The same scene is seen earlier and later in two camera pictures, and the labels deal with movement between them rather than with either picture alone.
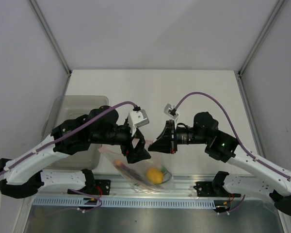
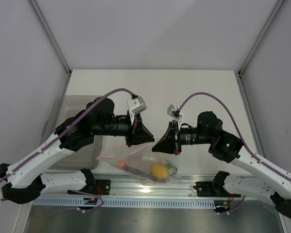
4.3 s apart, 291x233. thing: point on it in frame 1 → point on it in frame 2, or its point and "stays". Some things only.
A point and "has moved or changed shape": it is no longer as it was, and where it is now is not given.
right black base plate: [206, 189] stays
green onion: [164, 170] → [169, 165]
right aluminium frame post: [279, 5] stays
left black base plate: [101, 187] stays
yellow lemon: [155, 175] → [159, 170]
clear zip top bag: [149, 175] has moved or changed shape
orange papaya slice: [123, 168] → [122, 165]
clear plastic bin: [64, 108] stays
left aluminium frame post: [51, 36] stays
